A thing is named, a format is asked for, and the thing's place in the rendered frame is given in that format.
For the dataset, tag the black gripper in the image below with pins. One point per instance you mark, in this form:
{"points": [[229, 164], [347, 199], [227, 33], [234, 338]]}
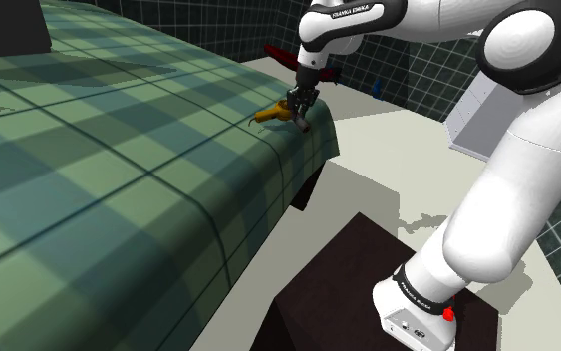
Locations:
{"points": [[307, 77]]}

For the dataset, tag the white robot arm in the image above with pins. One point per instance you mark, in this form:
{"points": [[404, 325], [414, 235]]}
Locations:
{"points": [[513, 184]]}

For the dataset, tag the yellow hair dryer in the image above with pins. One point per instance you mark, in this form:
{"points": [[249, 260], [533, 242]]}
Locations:
{"points": [[271, 114]]}

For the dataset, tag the red long object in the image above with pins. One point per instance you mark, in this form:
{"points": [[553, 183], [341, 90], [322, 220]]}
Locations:
{"points": [[280, 57]]}

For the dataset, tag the small blue object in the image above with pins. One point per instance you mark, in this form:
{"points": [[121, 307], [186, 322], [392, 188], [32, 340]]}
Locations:
{"points": [[376, 88]]}

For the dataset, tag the light grey cabinet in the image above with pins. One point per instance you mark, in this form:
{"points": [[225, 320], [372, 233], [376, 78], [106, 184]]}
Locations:
{"points": [[476, 121]]}

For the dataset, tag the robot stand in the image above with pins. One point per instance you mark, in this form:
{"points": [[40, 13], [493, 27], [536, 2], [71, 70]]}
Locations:
{"points": [[323, 296]]}

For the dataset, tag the bed with green plaid cover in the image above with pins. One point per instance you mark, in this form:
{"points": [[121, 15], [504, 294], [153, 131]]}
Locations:
{"points": [[115, 184]]}

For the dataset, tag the black block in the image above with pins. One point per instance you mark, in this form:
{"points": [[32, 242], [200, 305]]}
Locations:
{"points": [[8, 27]]}

